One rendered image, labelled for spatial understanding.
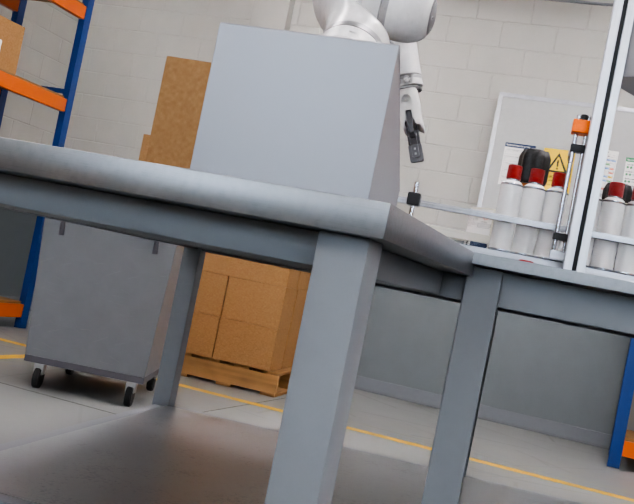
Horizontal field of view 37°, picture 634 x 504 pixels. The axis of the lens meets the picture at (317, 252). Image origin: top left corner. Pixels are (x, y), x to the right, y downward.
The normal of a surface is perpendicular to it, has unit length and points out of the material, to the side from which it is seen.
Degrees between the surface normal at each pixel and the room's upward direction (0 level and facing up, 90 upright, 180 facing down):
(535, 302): 90
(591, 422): 90
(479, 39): 90
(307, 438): 90
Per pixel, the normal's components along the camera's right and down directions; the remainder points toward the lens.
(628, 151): -0.31, -0.09
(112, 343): 0.00, 0.04
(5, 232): 0.93, 0.18
